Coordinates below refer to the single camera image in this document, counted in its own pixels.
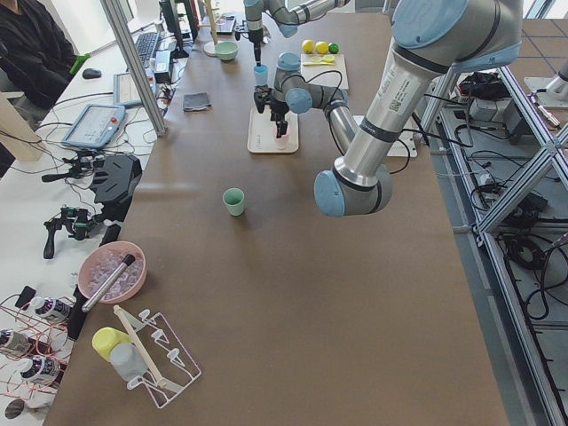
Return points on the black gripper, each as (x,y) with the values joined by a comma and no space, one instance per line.
(256,37)
(279,108)

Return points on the pink plastic cup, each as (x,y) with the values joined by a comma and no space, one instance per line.
(281,140)

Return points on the blue plastic cup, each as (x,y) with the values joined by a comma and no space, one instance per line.
(261,75)

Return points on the green plastic cup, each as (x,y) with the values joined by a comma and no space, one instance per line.
(234,201)

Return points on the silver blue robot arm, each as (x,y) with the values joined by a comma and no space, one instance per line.
(428,39)
(287,20)

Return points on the cream bunny tray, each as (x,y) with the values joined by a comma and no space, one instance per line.
(261,132)

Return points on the mint green bowl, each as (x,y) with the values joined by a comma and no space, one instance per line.
(226,50)

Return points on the wooden cup stand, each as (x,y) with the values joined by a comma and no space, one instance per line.
(208,21)

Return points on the yellow lemon right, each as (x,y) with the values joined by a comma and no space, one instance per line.
(308,46)

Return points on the yellow lemon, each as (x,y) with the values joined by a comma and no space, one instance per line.
(308,46)
(321,47)

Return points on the yellow lemon middle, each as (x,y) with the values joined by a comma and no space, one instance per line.
(321,47)

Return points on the wooden cutting board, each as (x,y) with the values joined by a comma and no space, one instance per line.
(328,75)

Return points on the green lime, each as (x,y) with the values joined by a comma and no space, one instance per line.
(333,48)

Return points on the grey folded cloth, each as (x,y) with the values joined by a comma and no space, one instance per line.
(196,102)

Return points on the black monitor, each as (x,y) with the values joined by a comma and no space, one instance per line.
(170,14)

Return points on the black keyboard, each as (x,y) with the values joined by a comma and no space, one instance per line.
(146,45)

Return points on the blue teach pendant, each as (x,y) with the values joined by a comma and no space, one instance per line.
(95,126)
(125,92)

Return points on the black computer mouse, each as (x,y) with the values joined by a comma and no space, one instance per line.
(91,73)

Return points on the black stand plate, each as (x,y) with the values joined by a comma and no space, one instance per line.
(114,184)

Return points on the metal muddler tube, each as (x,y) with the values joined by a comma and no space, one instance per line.
(108,283)

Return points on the person in black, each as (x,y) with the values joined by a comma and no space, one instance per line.
(38,56)

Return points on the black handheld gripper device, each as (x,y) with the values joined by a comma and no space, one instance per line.
(78,222)

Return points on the pink bowl with ice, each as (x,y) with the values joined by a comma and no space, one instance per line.
(107,259)

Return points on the yellow cup on rack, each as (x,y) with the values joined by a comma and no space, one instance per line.
(106,339)

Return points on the clear cup on rack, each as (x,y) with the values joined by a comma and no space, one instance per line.
(127,361)

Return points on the small bottle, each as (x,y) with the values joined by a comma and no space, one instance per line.
(50,309)

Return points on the aluminium frame post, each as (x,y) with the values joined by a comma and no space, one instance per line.
(116,18)

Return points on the white wire cup rack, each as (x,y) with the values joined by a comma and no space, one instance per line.
(161,364)

